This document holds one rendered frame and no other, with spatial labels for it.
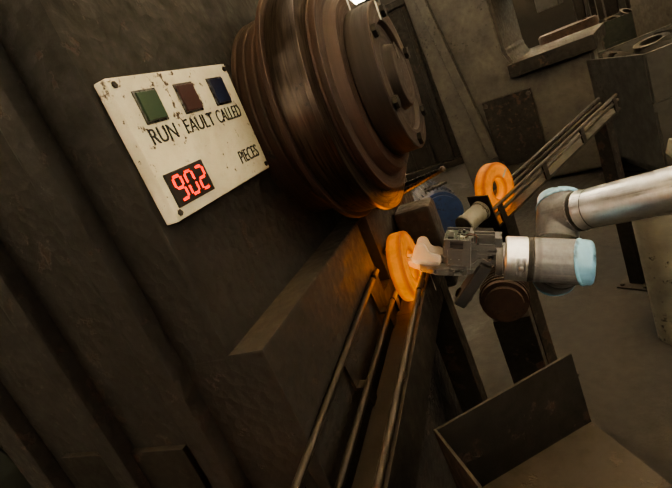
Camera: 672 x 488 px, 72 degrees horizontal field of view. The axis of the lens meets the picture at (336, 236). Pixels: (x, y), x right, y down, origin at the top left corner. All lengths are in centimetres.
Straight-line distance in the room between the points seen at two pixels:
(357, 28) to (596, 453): 71
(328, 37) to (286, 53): 8
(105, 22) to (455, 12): 312
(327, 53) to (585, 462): 68
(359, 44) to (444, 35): 287
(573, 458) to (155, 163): 64
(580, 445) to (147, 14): 82
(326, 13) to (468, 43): 281
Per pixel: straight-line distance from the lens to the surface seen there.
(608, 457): 71
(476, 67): 363
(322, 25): 83
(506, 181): 149
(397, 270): 96
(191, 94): 70
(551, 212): 112
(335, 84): 78
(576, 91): 354
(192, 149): 66
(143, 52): 71
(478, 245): 98
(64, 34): 63
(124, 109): 61
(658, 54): 295
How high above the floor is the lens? 112
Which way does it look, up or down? 15 degrees down
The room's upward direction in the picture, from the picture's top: 23 degrees counter-clockwise
